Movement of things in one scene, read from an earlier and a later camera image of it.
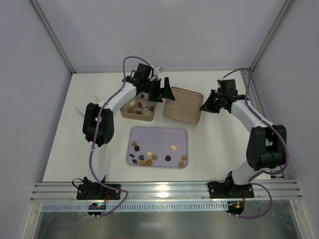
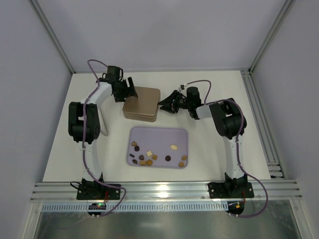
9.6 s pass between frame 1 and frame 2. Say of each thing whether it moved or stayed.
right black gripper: moved
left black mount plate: stayed
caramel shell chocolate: stayed
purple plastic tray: stayed
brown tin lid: moved
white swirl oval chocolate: stayed
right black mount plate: stayed
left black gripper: moved
